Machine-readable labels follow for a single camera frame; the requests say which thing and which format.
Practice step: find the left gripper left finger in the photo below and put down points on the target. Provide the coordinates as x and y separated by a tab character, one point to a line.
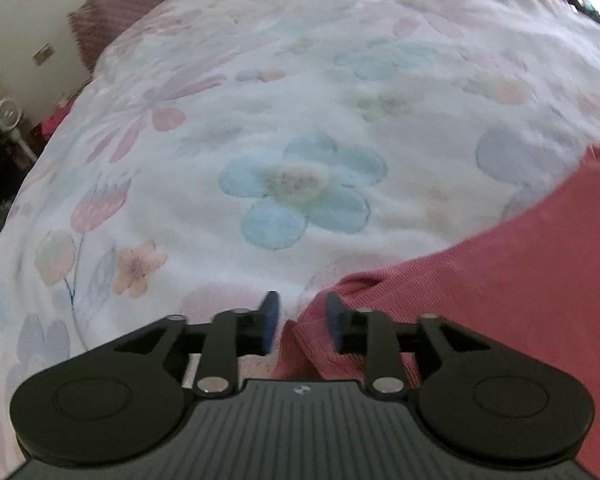
229	336

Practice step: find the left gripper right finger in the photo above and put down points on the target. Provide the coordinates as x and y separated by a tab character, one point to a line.
370	334

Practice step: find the pink turtleneck sweater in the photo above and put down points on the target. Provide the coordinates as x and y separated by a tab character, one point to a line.
532	283

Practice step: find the floral bed quilt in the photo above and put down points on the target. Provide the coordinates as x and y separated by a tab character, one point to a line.
226	148

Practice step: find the pink cloth beside bed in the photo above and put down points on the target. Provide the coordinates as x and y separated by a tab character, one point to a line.
49	125

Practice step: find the white standing fan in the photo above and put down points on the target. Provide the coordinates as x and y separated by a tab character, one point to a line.
10	118

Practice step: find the brass wall socket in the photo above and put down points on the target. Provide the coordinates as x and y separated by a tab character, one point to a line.
43	54

